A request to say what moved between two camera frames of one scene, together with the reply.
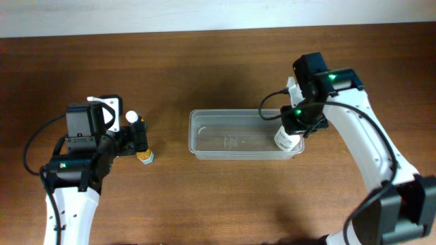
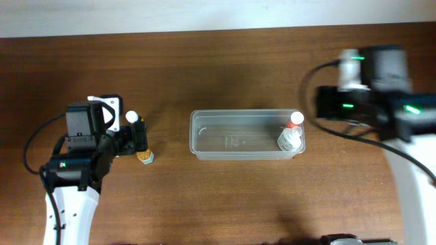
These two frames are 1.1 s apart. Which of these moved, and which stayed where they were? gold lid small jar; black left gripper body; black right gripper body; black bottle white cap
Moved: black right gripper body
Stayed: gold lid small jar; black left gripper body; black bottle white cap
